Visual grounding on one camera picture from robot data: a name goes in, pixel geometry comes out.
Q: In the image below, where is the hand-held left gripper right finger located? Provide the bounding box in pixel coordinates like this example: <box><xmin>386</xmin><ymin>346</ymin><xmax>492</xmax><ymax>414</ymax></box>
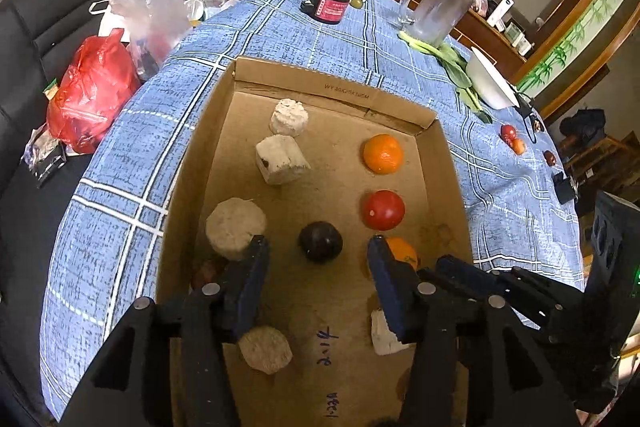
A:
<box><xmin>366</xmin><ymin>235</ymin><xmax>583</xmax><ymax>427</ymax></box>

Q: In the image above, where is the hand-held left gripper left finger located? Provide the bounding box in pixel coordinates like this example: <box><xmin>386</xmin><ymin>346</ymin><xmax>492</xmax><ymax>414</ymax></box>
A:
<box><xmin>60</xmin><ymin>234</ymin><xmax>271</xmax><ymax>427</ymax></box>

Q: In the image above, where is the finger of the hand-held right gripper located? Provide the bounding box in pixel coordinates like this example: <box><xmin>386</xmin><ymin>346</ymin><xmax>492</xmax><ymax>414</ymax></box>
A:
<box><xmin>435</xmin><ymin>255</ymin><xmax>584</xmax><ymax>334</ymax></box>

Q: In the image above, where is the orange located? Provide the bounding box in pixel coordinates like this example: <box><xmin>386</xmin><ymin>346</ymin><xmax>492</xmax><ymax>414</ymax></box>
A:
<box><xmin>363</xmin><ymin>134</ymin><xmax>404</xmax><ymax>175</ymax></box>
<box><xmin>385</xmin><ymin>236</ymin><xmax>420</xmax><ymax>270</ymax></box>

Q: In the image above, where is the white foam cylinder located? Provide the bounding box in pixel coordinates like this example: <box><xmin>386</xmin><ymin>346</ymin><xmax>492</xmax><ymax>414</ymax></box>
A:
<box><xmin>370</xmin><ymin>309</ymin><xmax>416</xmax><ymax>356</ymax></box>

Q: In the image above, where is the beige lump bottom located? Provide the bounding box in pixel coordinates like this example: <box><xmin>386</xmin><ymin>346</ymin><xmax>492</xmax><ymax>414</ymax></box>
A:
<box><xmin>238</xmin><ymin>326</ymin><xmax>293</xmax><ymax>375</ymax></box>

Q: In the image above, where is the round beige stone ball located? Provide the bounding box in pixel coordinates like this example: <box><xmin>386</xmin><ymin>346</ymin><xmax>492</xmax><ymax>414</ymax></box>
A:
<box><xmin>205</xmin><ymin>198</ymin><xmax>268</xmax><ymax>262</ymax></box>

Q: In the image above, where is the red tomato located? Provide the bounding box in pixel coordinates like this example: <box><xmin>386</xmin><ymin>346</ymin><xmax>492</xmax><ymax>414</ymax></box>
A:
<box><xmin>361</xmin><ymin>189</ymin><xmax>406</xmax><ymax>230</ymax></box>

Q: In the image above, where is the dark purple plum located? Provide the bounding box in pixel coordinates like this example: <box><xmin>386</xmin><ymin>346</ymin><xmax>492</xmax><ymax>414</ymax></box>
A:
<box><xmin>298</xmin><ymin>221</ymin><xmax>344</xmax><ymax>264</ymax></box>

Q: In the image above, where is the cardboard box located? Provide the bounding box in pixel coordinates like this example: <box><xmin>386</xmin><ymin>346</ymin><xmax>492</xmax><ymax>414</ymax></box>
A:
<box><xmin>155</xmin><ymin>56</ymin><xmax>476</xmax><ymax>427</ymax></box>

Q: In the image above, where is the white foam cube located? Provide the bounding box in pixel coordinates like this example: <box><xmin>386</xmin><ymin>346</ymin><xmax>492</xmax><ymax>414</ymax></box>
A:
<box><xmin>255</xmin><ymin>134</ymin><xmax>312</xmax><ymax>188</ymax></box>

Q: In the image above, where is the beige round lump top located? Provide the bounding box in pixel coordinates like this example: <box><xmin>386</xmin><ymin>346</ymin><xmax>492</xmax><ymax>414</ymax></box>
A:
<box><xmin>270</xmin><ymin>99</ymin><xmax>309</xmax><ymax>138</ymax></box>

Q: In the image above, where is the small black box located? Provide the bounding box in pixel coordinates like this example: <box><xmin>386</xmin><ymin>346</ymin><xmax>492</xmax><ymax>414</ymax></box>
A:
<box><xmin>553</xmin><ymin>173</ymin><xmax>581</xmax><ymax>206</ymax></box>

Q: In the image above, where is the black bag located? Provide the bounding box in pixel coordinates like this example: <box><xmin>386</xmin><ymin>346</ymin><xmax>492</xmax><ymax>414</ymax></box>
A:
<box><xmin>559</xmin><ymin>108</ymin><xmax>607</xmax><ymax>140</ymax></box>

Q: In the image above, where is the blue plaid tablecloth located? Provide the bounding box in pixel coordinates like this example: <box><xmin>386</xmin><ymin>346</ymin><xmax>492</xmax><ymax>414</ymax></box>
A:
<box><xmin>40</xmin><ymin>0</ymin><xmax>586</xmax><ymax>423</ymax></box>

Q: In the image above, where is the white bowl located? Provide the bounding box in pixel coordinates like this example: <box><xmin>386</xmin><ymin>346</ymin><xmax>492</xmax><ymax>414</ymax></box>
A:
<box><xmin>466</xmin><ymin>46</ymin><xmax>521</xmax><ymax>110</ymax></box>

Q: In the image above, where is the green leafy vegetable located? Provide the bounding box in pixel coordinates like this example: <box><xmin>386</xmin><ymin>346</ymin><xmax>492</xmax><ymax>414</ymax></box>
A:
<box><xmin>397</xmin><ymin>31</ymin><xmax>493</xmax><ymax>124</ymax></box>

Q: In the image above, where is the clear plastic packet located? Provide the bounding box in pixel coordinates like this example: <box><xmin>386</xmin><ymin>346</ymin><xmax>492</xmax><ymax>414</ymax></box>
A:
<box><xmin>22</xmin><ymin>127</ymin><xmax>68</xmax><ymax>188</ymax></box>

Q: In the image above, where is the red plastic bag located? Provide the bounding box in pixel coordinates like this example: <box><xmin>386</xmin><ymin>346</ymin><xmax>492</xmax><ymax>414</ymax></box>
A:
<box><xmin>46</xmin><ymin>28</ymin><xmax>142</xmax><ymax>155</ymax></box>

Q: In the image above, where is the glass pitcher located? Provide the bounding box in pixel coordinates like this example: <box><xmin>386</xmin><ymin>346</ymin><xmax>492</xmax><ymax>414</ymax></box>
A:
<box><xmin>397</xmin><ymin>0</ymin><xmax>488</xmax><ymax>48</ymax></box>

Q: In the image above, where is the white carton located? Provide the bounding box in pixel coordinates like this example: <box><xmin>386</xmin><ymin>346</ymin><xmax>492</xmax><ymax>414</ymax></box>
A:
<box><xmin>487</xmin><ymin>0</ymin><xmax>515</xmax><ymax>28</ymax></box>

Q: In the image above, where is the white plastic bag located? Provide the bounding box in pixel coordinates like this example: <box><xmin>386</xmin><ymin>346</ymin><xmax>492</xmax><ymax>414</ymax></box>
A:
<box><xmin>89</xmin><ymin>0</ymin><xmax>131</xmax><ymax>42</ymax></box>

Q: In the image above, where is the black sofa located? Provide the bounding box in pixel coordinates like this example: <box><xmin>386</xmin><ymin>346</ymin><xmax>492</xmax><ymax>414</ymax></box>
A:
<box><xmin>0</xmin><ymin>0</ymin><xmax>218</xmax><ymax>427</ymax></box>

